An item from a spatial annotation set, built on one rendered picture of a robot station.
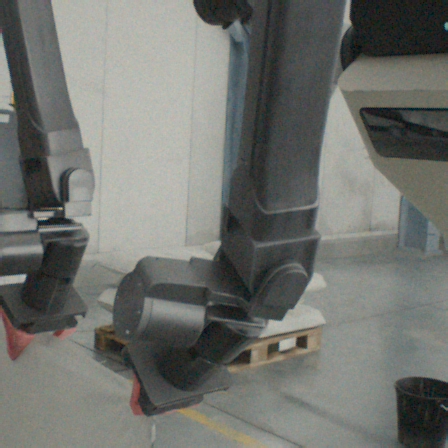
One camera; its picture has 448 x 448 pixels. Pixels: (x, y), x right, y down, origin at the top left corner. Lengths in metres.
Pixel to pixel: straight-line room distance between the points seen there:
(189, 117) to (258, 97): 6.24
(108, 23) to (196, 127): 1.33
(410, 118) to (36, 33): 0.48
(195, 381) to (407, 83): 0.49
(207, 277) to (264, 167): 0.11
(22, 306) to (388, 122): 0.53
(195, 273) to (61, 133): 0.30
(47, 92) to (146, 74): 5.62
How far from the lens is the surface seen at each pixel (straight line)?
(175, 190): 6.68
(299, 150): 0.53
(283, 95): 0.50
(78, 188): 0.80
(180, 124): 6.67
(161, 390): 0.66
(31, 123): 0.82
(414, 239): 9.62
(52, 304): 0.87
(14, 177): 1.21
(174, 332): 0.58
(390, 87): 0.96
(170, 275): 0.56
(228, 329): 0.60
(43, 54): 0.82
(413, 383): 3.52
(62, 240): 0.81
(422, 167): 1.02
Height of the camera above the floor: 1.31
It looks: 9 degrees down
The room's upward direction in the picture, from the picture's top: 3 degrees clockwise
